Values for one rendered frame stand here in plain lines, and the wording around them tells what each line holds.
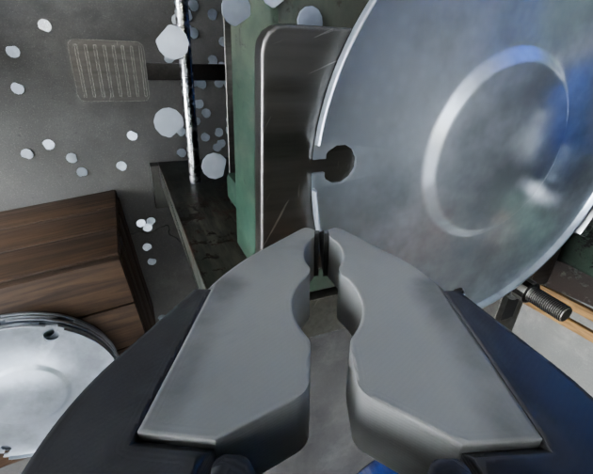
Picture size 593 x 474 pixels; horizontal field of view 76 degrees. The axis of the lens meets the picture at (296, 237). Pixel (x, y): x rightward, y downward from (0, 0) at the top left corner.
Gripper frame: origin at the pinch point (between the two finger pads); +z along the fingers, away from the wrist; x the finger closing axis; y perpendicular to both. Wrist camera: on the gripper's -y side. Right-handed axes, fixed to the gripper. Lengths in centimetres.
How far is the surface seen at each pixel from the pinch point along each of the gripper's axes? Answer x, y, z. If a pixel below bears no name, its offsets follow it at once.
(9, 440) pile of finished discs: -52, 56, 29
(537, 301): 22.9, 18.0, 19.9
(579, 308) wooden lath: 88, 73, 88
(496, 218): 14.0, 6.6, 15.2
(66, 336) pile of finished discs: -40, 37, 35
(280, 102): -1.8, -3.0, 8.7
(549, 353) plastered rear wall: 103, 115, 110
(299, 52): -0.8, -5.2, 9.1
